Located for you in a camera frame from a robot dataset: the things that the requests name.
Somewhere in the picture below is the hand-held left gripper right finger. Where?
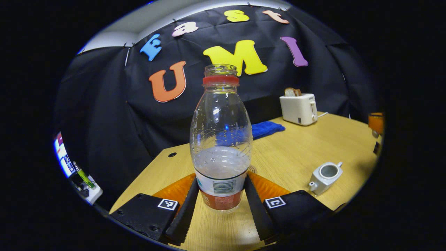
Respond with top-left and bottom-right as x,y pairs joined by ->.
244,172 -> 335,244

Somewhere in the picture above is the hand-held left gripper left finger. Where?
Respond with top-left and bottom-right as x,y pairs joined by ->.
109,173 -> 200,244

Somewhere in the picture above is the clear plastic water bottle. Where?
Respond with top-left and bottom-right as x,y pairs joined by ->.
189,64 -> 253,214

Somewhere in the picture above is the white ceramic teacup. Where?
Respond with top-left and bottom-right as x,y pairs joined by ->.
308,161 -> 344,196

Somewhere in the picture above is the green drink bottle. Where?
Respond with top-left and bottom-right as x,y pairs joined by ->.
72,161 -> 96,190

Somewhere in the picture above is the white toaster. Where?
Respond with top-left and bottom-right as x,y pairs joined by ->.
279,93 -> 318,126

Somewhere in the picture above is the blue towel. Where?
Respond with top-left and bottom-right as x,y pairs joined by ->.
252,121 -> 286,140

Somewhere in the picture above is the white side table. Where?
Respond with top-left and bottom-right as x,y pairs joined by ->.
70,173 -> 103,205

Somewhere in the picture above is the computer monitor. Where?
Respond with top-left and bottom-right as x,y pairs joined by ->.
53,132 -> 76,178

